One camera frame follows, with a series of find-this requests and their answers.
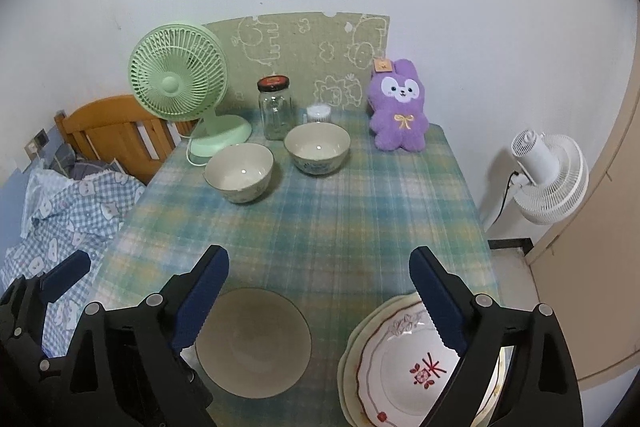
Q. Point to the cotton swab container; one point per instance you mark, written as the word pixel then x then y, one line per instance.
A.
pixel 318 113

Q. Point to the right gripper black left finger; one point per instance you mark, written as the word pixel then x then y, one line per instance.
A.
pixel 124 367

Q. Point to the floral bowl bed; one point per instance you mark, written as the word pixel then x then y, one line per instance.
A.
pixel 254 344

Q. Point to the cream plate underneath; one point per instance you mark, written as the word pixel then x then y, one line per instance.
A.
pixel 350 366

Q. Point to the blue checkered bear blanket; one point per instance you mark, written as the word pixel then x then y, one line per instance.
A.
pixel 61 216

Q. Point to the wall socket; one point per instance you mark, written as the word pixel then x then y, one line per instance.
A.
pixel 46 142

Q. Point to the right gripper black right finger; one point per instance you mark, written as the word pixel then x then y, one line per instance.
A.
pixel 540 388

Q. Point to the green desk fan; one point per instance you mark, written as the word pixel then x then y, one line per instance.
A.
pixel 178 72

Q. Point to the blue patterned bowl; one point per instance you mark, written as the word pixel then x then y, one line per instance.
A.
pixel 317 148

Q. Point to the white plate with red flowers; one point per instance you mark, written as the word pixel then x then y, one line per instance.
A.
pixel 415 366

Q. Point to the grey striped pillow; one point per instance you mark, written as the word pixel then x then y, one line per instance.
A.
pixel 73 165

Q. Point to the floral bowl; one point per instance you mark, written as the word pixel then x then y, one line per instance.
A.
pixel 240 173

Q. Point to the purple plush bunny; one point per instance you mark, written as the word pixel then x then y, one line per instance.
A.
pixel 396 97

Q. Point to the white floor fan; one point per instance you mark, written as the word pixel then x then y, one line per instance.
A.
pixel 554 176

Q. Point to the plaid green tablecloth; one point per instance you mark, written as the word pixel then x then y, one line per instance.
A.
pixel 338 246

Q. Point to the glass jar with black lid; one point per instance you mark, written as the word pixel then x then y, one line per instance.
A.
pixel 275 104

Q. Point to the green cartoon mat on wall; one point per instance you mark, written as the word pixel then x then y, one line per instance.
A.
pixel 327 58

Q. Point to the beige wooden door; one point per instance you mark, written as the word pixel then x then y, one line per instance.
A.
pixel 586 268

